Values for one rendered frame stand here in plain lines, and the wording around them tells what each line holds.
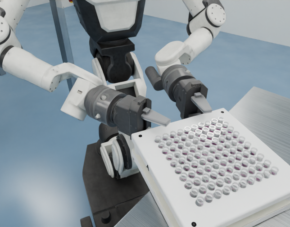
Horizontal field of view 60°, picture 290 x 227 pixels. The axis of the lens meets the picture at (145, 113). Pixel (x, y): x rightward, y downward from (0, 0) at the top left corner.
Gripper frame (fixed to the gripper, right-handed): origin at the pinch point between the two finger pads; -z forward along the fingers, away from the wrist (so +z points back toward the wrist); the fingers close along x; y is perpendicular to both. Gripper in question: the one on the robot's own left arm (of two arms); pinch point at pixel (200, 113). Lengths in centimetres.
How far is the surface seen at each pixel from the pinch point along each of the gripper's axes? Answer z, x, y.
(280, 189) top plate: -23.2, -0.1, -3.8
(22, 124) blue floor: 132, 93, 80
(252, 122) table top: 0.9, 7.1, -16.8
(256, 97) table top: 10.9, 7.1, -25.2
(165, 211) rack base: -19.3, 4.5, 15.2
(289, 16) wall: 218, 57, -231
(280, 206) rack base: -23.9, 4.5, -5.1
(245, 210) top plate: -25.1, -0.1, 4.2
